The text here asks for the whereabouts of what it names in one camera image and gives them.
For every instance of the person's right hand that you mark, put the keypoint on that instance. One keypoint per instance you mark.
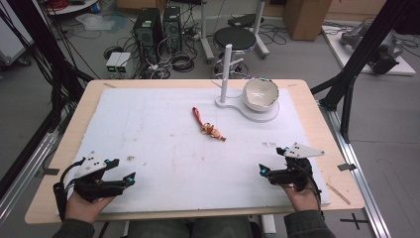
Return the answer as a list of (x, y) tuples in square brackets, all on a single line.
[(302, 200)]

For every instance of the white eggshell-shaped bowl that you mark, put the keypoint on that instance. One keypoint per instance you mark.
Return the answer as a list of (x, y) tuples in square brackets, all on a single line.
[(261, 94)]

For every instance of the white foam board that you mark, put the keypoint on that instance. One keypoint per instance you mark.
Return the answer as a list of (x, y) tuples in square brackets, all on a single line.
[(171, 158)]

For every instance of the black tape cross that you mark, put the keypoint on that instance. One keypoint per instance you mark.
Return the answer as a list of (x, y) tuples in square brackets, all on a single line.
[(354, 220)]

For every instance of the round white table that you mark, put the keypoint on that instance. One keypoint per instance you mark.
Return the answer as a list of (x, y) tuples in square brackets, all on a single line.
[(71, 6)]

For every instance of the person's left hand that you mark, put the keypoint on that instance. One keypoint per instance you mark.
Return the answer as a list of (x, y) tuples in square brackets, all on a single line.
[(85, 208)]

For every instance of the clear plastic sheet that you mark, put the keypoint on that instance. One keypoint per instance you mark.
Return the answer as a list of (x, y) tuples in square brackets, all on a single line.
[(99, 22)]

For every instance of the white stand with pole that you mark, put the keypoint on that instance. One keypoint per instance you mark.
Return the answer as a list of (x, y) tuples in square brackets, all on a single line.
[(225, 72)]

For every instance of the black round stool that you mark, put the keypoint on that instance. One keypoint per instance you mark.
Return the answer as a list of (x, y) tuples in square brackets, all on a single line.
[(235, 38)]

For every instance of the small black computer tower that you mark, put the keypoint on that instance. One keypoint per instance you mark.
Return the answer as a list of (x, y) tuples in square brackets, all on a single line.
[(172, 28)]

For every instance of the white power supply box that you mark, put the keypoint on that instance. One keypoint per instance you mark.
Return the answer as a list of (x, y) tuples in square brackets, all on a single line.
[(113, 62), (124, 63)]

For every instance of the white table leg frame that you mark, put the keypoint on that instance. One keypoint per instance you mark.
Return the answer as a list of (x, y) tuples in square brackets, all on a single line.
[(206, 36)]

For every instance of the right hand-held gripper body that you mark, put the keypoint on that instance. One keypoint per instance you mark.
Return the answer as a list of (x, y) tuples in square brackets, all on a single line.
[(295, 168)]

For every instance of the large black computer tower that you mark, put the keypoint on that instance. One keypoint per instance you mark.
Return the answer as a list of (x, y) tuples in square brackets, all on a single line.
[(147, 33)]

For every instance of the flat black case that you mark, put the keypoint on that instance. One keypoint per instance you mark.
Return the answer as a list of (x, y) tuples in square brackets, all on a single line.
[(245, 20)]

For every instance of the aluminium rail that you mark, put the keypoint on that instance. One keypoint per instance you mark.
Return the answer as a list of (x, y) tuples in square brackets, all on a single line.
[(23, 178), (358, 178)]

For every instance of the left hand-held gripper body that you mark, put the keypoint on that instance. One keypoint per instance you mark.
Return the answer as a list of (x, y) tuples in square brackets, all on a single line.
[(90, 172)]

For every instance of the person's legs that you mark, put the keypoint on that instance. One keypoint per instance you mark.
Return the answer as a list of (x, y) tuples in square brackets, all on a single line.
[(188, 228)]

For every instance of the thin wooden stick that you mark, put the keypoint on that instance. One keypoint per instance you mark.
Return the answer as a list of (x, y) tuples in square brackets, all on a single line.
[(338, 194)]

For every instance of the brown cardboard box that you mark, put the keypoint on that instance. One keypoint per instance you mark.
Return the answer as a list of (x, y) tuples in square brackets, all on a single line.
[(305, 18)]

